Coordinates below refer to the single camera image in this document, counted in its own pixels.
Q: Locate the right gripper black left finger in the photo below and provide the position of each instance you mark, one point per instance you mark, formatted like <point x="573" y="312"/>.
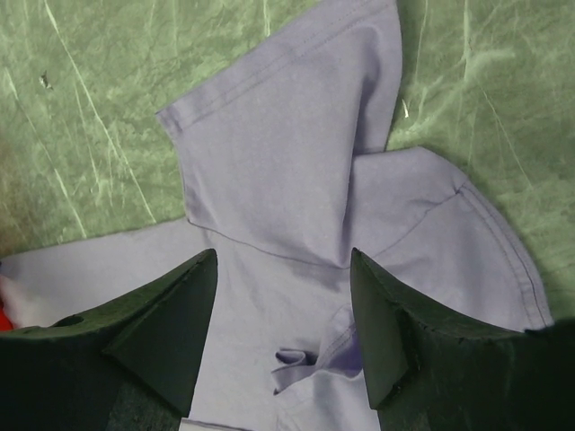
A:
<point x="129" y="364"/>

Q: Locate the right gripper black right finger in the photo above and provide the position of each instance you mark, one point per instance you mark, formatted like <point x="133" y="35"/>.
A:
<point x="429" y="367"/>

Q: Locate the lavender t shirt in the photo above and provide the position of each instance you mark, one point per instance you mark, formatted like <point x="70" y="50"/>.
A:
<point x="285" y="172"/>

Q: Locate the red plastic bin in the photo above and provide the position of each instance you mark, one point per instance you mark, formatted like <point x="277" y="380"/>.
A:
<point x="5" y="323"/>

